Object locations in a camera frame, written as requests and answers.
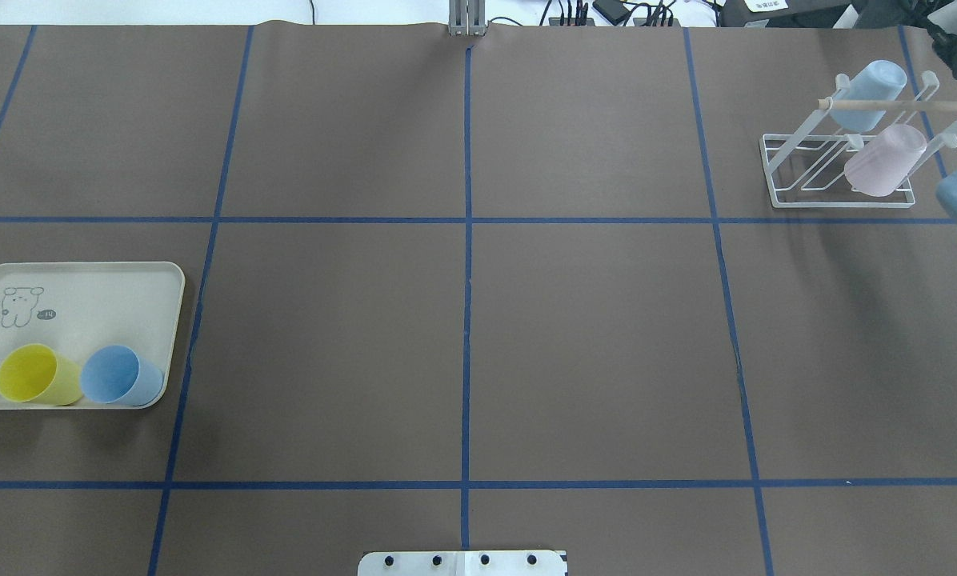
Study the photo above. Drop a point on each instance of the cream bunny serving tray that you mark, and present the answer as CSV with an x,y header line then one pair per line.
x,y
77,308

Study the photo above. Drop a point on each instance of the light blue plastic cup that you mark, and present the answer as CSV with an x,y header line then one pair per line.
x,y
878,81

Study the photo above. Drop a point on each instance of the white wire cup rack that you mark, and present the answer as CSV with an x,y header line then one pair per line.
x,y
860,146

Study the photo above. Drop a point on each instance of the yellow plastic cup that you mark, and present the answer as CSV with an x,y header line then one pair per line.
x,y
37,374

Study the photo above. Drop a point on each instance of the pink plastic cup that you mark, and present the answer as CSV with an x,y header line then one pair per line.
x,y
880,167

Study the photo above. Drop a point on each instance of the aluminium frame post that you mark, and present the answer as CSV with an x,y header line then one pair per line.
x,y
467,18

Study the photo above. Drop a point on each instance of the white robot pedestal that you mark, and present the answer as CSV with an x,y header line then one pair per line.
x,y
464,562

